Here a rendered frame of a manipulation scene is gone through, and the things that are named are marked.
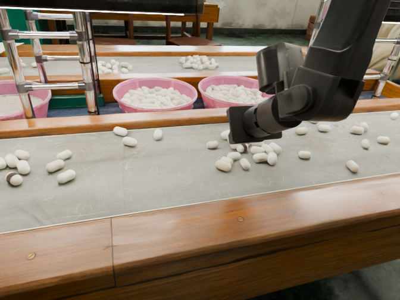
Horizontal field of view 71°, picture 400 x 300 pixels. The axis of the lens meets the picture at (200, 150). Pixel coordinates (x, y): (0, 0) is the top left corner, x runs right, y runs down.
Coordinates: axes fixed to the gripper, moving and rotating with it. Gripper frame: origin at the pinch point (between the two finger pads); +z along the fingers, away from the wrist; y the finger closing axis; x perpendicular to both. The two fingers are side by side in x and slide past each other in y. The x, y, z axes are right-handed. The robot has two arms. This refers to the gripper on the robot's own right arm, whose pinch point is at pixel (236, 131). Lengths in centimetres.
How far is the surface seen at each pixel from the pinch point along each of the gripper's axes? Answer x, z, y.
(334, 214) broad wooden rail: 18.0, -12.8, -11.1
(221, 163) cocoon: 6.6, 2.5, 3.5
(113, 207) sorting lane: 12.4, -1.4, 26.4
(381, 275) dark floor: 64, 51, -85
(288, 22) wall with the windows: -287, 440, -347
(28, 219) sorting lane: 12.6, -1.4, 40.1
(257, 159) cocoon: 6.4, 3.3, -5.8
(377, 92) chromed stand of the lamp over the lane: -13, 22, -66
